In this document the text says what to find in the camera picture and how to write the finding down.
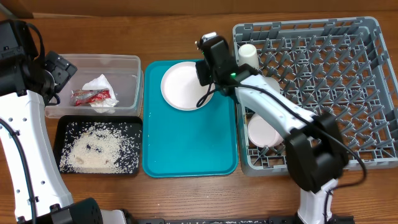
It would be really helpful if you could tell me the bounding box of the red foil wrapper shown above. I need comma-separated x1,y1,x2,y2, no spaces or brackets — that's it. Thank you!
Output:
70,88,111,106

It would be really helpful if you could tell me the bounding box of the cream cup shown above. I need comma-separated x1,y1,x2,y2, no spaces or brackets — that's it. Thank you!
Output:
238,44,259,70

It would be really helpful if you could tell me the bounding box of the large pink plate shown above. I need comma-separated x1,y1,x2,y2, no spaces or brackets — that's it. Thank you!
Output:
160,62,209,111

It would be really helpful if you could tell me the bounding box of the grey bowl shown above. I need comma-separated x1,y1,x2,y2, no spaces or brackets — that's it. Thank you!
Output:
262,77,280,94

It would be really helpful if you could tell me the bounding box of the white napkin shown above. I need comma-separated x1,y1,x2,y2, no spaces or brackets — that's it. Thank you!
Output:
82,74,119,113

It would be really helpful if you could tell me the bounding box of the white rice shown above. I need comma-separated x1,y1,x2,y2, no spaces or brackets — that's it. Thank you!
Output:
58,121,141,174

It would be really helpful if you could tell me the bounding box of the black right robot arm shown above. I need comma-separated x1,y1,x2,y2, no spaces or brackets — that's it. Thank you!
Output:
196,32,349,223

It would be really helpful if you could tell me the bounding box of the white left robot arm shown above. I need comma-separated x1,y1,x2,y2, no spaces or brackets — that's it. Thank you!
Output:
1,19,135,223

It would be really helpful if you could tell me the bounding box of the clear plastic waste bin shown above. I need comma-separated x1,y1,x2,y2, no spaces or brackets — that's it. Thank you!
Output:
45,54,143,118

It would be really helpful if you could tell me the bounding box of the teal serving tray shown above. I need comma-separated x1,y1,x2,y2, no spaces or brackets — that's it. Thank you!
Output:
142,60,238,178

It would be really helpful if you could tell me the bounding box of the black tray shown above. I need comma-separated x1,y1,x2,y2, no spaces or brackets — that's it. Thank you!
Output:
52,114,143,175

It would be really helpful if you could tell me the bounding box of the grey dish rack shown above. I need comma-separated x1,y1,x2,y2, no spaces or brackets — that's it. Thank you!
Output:
232,17,397,169

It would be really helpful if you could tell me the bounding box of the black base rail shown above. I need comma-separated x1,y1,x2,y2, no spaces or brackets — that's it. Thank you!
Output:
133,215,355,224

